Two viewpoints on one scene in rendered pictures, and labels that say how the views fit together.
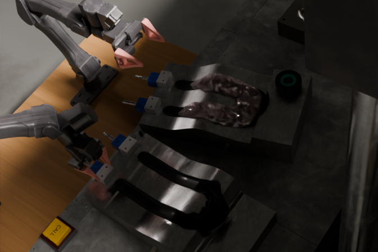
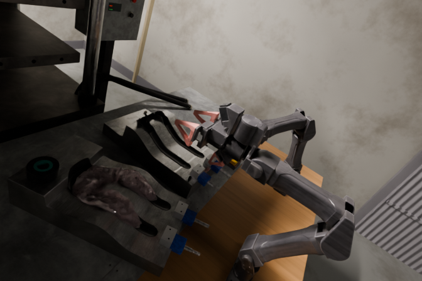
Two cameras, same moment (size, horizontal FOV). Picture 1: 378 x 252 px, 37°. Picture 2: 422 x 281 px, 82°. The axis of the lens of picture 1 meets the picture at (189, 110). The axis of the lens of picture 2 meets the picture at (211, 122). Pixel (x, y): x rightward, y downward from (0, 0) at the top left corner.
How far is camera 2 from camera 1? 1.77 m
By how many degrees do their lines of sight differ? 93
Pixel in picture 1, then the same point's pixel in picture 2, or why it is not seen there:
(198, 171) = (149, 141)
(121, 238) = not seen: hidden behind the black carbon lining
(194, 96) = (139, 206)
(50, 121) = not seen: hidden behind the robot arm
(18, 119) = (272, 121)
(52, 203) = (242, 179)
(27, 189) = (261, 192)
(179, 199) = (163, 132)
